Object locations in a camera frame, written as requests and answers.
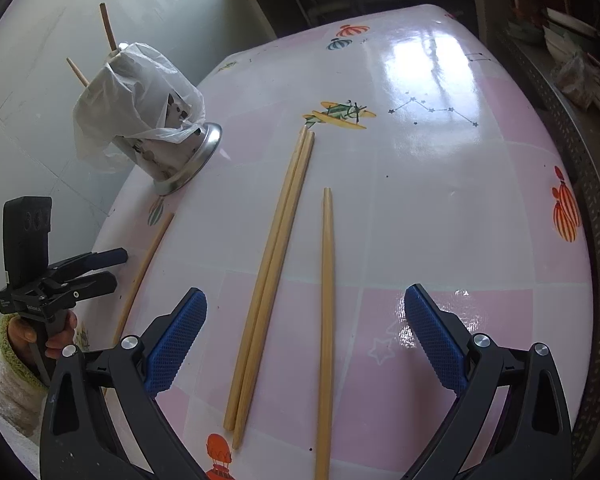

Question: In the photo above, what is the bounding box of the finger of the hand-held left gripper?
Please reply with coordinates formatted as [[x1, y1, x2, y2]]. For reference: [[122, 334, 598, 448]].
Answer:
[[45, 247, 128, 281], [55, 271, 118, 306]]

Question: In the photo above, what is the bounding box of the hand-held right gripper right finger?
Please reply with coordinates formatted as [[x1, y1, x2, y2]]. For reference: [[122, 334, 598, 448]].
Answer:
[[404, 284, 573, 480]]

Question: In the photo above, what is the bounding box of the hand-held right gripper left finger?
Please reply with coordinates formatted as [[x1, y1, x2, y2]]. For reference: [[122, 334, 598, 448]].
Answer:
[[40, 287, 208, 480]]

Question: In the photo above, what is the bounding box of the metal utensil holder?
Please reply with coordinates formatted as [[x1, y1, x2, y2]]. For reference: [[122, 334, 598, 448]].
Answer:
[[112, 92, 224, 197]]

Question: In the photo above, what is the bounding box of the white plastic bag liner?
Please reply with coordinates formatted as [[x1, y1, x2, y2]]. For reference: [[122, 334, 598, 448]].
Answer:
[[72, 42, 206, 173]]

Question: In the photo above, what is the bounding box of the person's left hand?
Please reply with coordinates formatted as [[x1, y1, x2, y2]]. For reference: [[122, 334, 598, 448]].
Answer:
[[7, 309, 79, 362]]

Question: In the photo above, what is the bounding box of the pink printed tablecloth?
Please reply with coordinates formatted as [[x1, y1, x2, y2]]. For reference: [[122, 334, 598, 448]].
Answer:
[[87, 4, 593, 480]]

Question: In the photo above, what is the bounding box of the crumpled clear plastic bag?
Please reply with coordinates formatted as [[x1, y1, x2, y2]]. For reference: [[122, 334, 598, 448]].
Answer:
[[552, 55, 598, 106]]

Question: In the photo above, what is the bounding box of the stack of white bowls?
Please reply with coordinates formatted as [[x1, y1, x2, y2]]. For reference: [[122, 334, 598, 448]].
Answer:
[[542, 7, 600, 61]]

